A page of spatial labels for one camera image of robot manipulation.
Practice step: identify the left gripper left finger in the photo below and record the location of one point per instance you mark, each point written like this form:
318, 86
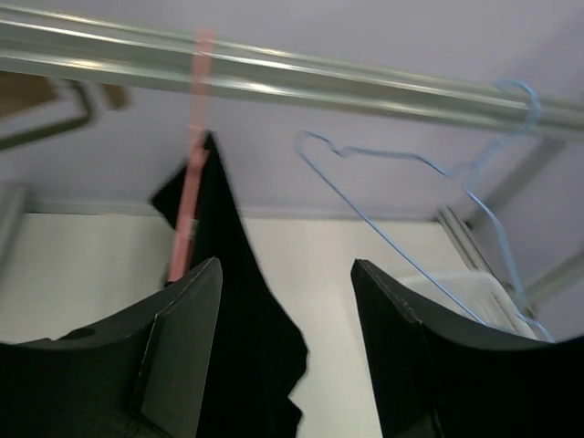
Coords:
138, 373

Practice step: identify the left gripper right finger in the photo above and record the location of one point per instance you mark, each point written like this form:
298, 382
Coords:
436, 373

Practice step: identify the black t shirt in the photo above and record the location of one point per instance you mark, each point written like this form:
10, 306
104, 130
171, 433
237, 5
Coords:
259, 354

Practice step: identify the white plastic basket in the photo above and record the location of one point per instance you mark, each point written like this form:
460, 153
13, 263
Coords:
475, 295

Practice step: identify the pink wire hanger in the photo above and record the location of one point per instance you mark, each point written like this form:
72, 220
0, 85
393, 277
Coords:
197, 155

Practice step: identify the aluminium hanging rail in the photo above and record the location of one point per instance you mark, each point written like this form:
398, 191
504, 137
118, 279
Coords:
64, 46

